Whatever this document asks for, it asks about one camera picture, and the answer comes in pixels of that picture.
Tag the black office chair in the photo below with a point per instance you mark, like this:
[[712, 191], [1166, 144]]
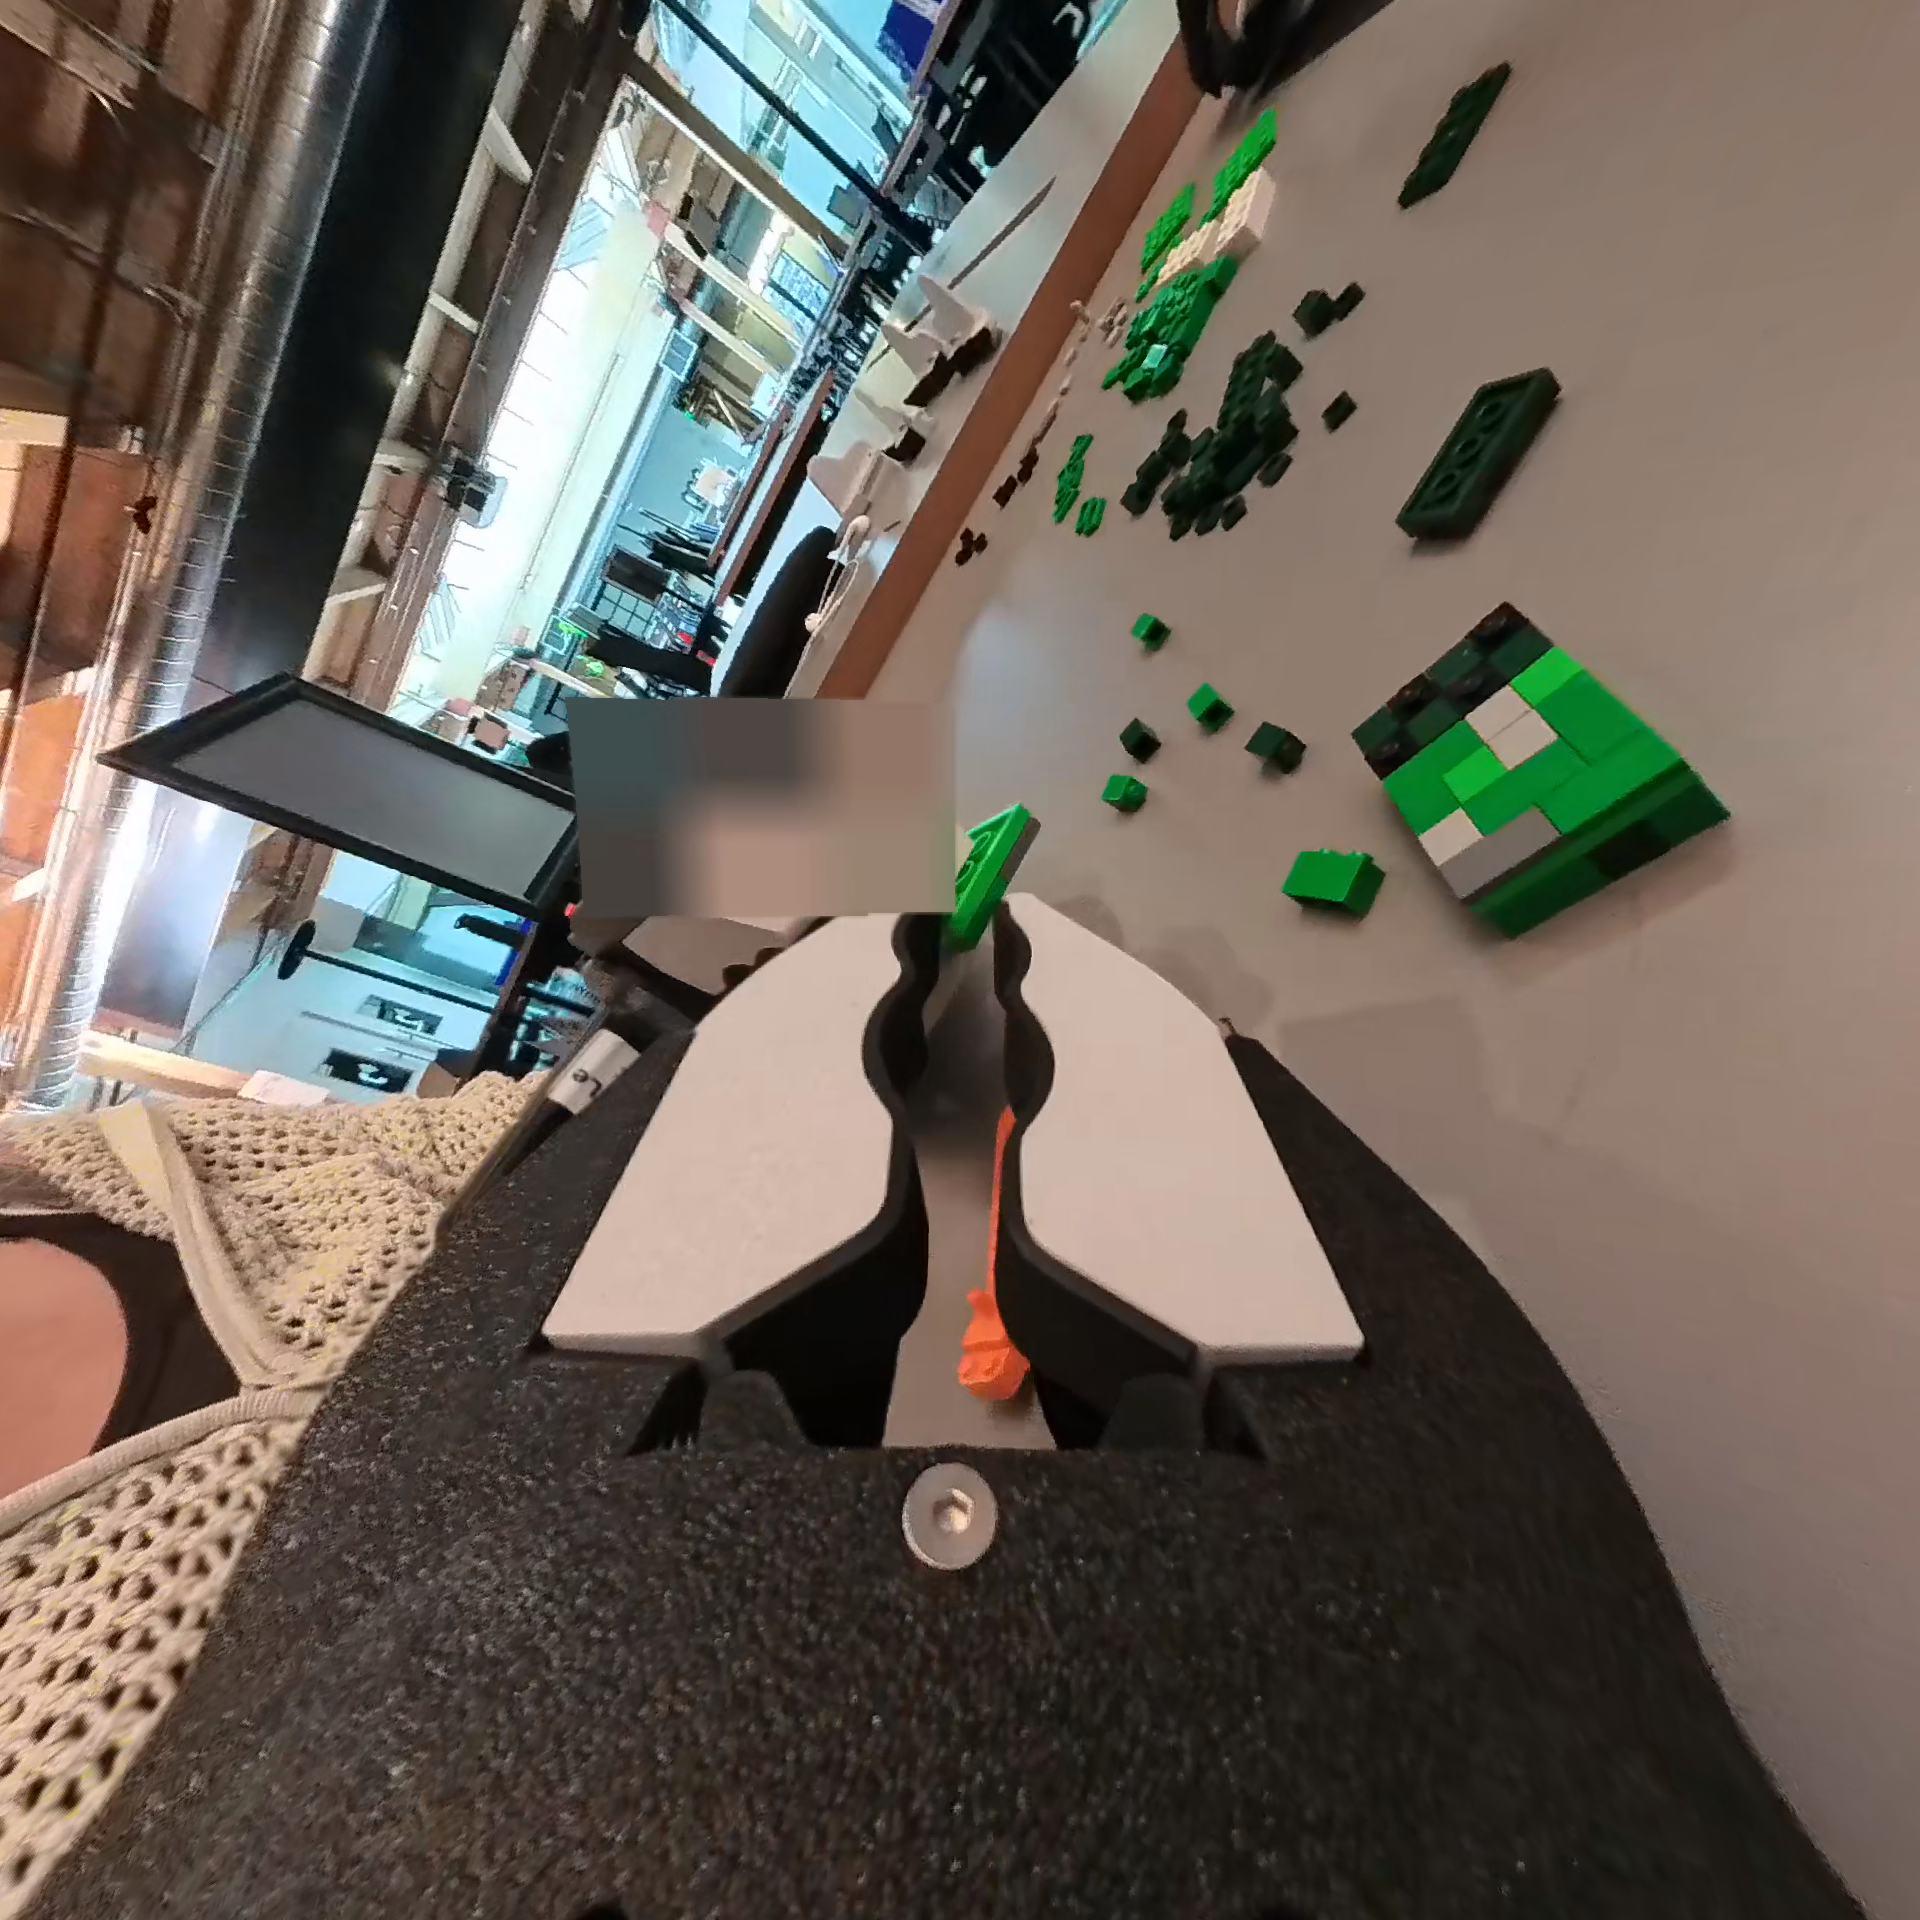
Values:
[[773, 616]]

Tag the silver ventilation pipe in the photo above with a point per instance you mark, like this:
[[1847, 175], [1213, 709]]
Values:
[[150, 675]]

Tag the orange brick separator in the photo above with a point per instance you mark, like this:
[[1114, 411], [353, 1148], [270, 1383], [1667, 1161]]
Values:
[[990, 1319]]

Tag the cream knit sweater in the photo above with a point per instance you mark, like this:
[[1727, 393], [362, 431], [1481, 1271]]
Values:
[[150, 1575]]

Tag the green studded lego plate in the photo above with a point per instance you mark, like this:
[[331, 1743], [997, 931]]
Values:
[[990, 870]]

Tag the pile of bright green lego pieces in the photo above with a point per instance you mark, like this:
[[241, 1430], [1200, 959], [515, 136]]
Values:
[[1184, 270]]

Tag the dark green lego plate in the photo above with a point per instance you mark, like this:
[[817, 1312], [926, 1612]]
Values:
[[1455, 136]]

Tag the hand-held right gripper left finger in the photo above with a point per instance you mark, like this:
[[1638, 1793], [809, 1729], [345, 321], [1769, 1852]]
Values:
[[735, 1172]]

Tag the green pixelated lego block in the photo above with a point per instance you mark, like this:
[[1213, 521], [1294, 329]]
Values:
[[1545, 780]]

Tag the small dark lego piece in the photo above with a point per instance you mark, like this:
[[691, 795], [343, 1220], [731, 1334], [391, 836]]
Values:
[[1272, 748]]

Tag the dark green lego brick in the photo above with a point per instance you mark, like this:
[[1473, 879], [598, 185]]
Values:
[[1477, 452]]

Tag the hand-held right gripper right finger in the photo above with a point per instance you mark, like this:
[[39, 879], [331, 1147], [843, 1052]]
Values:
[[1184, 1172]]

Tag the black framed screen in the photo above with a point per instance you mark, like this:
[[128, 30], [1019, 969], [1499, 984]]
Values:
[[360, 780]]

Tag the pile of dark green lego pieces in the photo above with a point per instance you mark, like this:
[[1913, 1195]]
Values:
[[1231, 436]]

